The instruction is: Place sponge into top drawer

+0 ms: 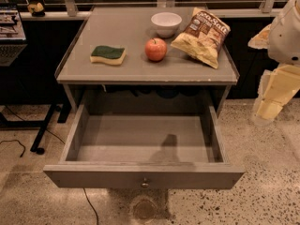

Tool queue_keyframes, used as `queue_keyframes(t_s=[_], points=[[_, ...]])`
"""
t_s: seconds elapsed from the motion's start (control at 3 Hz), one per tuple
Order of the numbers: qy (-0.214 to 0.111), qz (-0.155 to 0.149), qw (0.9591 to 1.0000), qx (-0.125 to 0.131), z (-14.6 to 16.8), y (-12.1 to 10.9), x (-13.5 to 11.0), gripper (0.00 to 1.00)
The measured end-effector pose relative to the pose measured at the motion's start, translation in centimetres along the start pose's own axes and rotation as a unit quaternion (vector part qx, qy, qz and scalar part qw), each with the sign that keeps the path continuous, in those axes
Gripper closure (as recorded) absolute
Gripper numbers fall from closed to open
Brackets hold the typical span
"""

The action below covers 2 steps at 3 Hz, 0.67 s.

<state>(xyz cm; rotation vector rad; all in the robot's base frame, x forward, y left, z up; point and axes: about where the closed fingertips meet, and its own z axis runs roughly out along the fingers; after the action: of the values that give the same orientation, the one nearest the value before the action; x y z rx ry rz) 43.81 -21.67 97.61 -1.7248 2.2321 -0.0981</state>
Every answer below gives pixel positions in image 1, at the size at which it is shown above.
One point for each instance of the green and yellow sponge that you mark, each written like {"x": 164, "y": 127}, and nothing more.
{"x": 108, "y": 55}

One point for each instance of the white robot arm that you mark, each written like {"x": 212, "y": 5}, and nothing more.
{"x": 281, "y": 39}

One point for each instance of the yellow black object on ledge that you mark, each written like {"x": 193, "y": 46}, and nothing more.
{"x": 36, "y": 9}

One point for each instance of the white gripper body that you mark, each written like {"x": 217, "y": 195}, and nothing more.
{"x": 285, "y": 39}

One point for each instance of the metal drawer knob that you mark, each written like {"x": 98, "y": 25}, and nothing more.
{"x": 145, "y": 183}

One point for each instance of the red apple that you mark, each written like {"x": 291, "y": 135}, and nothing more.
{"x": 155, "y": 49}

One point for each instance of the sea salt chips bag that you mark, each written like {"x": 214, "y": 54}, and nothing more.
{"x": 203, "y": 37}

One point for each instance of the round floor drain cover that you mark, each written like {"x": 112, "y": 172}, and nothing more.
{"x": 144, "y": 209}

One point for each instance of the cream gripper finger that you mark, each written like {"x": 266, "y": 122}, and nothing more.
{"x": 261, "y": 40}
{"x": 275, "y": 90}

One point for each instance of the white bowl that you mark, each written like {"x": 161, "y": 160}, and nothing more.
{"x": 166, "y": 23}

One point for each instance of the open grey top drawer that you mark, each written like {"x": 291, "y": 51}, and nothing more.
{"x": 117, "y": 139}

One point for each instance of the white ledge railing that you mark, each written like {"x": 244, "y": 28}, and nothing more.
{"x": 150, "y": 7}

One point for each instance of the black desk with clutter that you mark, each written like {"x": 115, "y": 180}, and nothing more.
{"x": 28, "y": 62}

